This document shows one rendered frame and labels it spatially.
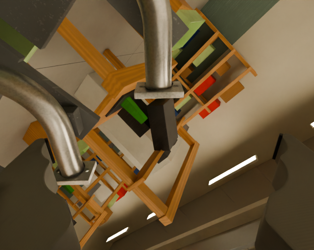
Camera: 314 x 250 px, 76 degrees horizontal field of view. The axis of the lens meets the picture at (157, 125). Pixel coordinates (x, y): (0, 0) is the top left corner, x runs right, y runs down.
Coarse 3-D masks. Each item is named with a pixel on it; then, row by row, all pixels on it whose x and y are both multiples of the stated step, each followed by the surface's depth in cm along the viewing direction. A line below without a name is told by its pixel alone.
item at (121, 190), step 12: (96, 132) 660; (108, 144) 642; (96, 156) 586; (120, 156) 639; (108, 168) 580; (132, 168) 645; (96, 180) 531; (60, 192) 499; (72, 192) 478; (120, 192) 567; (72, 204) 501; (108, 204) 524; (84, 216) 503; (96, 216) 481; (108, 216) 506
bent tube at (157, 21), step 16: (144, 0) 18; (160, 0) 18; (144, 16) 19; (160, 16) 19; (144, 32) 20; (160, 32) 19; (144, 48) 21; (160, 48) 20; (160, 64) 21; (160, 80) 22; (144, 96) 22; (160, 96) 22; (176, 96) 22
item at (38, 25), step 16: (0, 0) 22; (16, 0) 22; (32, 0) 22; (48, 0) 22; (64, 0) 22; (112, 0) 22; (128, 0) 22; (0, 16) 23; (16, 16) 23; (32, 16) 23; (48, 16) 23; (64, 16) 24; (128, 16) 23; (176, 16) 23; (32, 32) 24; (48, 32) 24; (176, 32) 24
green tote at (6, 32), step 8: (0, 24) 36; (8, 24) 36; (0, 32) 36; (8, 32) 36; (16, 32) 36; (8, 40) 37; (16, 40) 36; (24, 40) 36; (16, 48) 37; (24, 48) 36; (32, 48) 36
